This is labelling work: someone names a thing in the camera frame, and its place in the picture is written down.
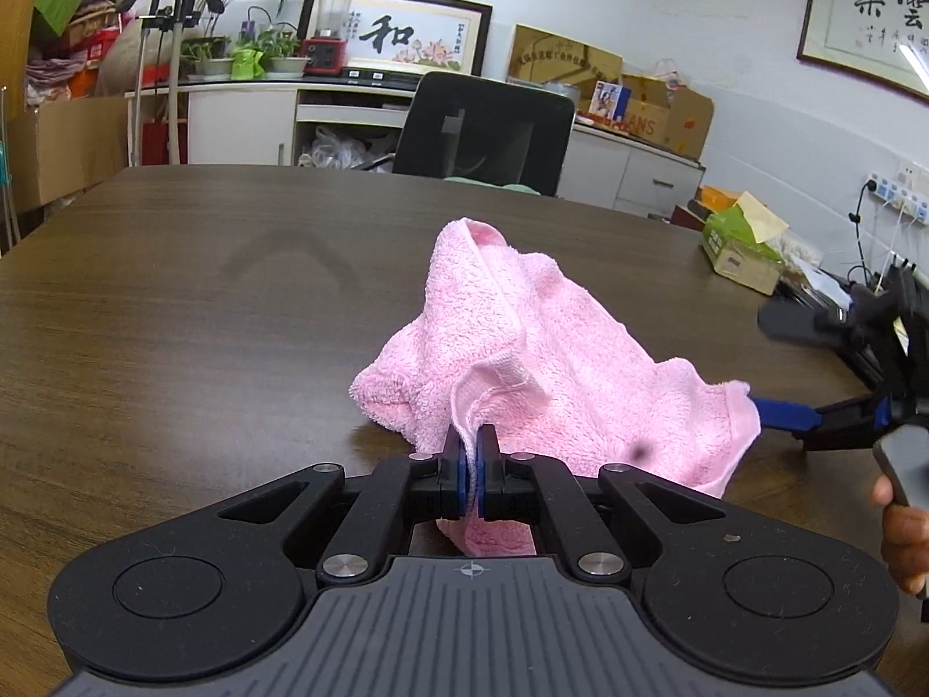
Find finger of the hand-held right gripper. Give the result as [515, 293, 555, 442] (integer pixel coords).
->
[750, 395, 885, 455]
[758, 303, 868, 351]

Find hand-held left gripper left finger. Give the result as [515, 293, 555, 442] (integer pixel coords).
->
[218, 425, 474, 586]

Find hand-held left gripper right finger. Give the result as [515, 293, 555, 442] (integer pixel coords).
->
[474, 424, 727, 586]

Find pink towel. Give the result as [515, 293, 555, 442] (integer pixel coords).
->
[350, 216, 762, 557]

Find person's right hand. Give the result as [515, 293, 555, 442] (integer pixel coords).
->
[870, 475, 929, 601]

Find green tissue box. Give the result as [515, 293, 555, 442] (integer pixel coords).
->
[700, 192, 791, 296]

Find orange box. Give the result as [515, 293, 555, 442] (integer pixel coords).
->
[695, 186, 748, 217]

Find white power strip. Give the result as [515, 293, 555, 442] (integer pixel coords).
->
[863, 171, 929, 223]

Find brown cardboard box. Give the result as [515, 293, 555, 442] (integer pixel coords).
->
[619, 71, 716, 161]

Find green seat cushion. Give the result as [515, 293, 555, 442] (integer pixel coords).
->
[442, 175, 542, 197]

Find small photo card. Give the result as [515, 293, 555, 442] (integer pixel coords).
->
[588, 80, 633, 121]

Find large framed calligraphy picture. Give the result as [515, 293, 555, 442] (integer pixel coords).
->
[796, 0, 929, 103]

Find black office chair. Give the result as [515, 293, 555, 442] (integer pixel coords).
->
[392, 71, 576, 197]

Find white plastic bag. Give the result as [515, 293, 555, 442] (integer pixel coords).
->
[300, 125, 369, 170]

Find cardboard boxes on cabinet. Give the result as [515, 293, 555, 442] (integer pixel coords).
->
[506, 24, 624, 107]

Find white cabinet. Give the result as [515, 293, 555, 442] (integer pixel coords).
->
[127, 76, 707, 220]

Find wide framed calligraphy with flowers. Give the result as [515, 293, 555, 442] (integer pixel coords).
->
[297, 0, 494, 78]

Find red blender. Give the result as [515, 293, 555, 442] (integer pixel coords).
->
[303, 0, 355, 77]

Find red paper bag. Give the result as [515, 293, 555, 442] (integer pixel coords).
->
[141, 118, 172, 166]

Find small potted green plant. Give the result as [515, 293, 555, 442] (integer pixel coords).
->
[257, 23, 311, 80]

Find green plastic bag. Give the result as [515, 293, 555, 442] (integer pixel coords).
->
[230, 45, 267, 81]

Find tall potted palm plant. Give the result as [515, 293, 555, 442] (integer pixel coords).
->
[180, 0, 325, 82]

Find large cardboard box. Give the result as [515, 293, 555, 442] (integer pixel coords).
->
[6, 93, 133, 217]

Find pile of bags and boxes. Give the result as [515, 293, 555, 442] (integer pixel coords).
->
[24, 0, 146, 100]

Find black cable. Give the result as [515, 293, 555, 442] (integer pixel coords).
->
[847, 180, 873, 286]

